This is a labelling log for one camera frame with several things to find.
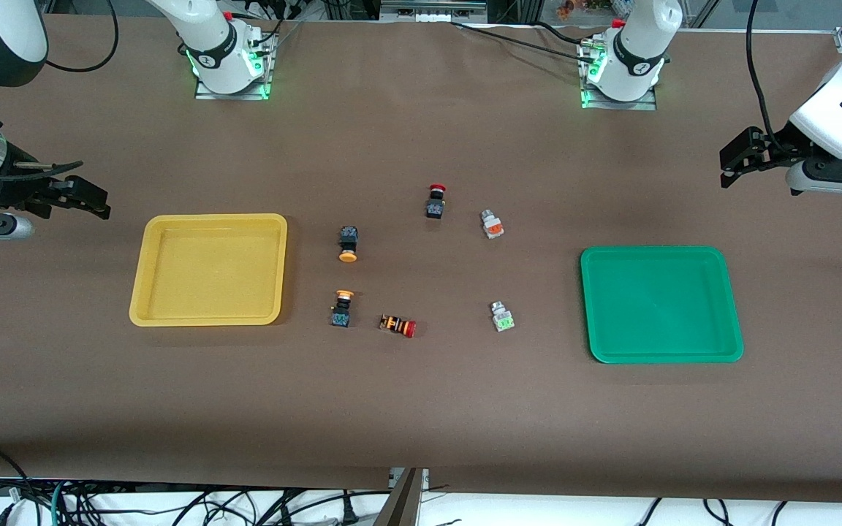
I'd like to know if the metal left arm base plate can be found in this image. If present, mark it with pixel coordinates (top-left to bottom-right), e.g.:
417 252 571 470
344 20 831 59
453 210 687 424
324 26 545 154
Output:
578 37 659 110

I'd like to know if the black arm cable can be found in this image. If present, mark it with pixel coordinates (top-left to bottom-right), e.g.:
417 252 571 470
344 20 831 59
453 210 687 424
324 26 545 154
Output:
0 0 121 178
746 0 787 138

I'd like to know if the silver aluminium rail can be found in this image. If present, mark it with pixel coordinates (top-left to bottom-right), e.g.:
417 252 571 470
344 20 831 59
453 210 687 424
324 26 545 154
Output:
379 0 489 23

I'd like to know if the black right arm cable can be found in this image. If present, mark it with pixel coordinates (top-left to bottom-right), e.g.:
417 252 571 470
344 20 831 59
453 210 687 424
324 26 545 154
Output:
0 0 121 178

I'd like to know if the orange background clutter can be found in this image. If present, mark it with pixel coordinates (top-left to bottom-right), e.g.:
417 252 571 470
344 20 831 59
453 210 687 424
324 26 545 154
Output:
556 0 612 17

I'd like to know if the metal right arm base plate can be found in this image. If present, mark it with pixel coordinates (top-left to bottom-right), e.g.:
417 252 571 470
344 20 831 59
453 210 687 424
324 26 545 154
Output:
194 29 279 101

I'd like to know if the brown table cover sheet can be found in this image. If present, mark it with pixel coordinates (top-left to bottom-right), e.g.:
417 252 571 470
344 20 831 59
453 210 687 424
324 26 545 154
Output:
0 15 842 505

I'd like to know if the red button orange striped body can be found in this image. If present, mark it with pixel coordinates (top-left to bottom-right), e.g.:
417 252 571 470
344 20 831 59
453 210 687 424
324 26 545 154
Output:
379 313 417 338

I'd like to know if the green floor cable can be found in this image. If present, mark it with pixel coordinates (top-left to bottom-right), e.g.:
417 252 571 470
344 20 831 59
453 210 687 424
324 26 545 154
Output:
50 481 75 526

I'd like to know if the green plastic tray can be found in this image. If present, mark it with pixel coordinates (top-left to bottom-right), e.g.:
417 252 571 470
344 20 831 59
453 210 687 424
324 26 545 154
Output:
580 246 745 364

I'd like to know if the yellow plastic tray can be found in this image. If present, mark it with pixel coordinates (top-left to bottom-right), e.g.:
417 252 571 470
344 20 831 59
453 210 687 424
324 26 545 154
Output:
129 213 289 327

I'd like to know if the long thin black cable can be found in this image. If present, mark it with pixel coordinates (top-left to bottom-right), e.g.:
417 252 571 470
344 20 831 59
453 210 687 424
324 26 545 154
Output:
450 20 593 56

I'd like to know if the grey aluminium frame post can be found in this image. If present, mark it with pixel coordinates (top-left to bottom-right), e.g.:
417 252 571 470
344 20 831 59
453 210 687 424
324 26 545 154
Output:
373 468 429 526

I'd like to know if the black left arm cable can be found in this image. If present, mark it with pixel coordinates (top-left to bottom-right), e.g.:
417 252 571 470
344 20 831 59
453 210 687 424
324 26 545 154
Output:
746 0 787 138

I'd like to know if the short thin black cable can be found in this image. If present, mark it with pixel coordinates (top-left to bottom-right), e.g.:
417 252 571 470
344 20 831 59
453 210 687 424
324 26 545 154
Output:
534 20 590 45

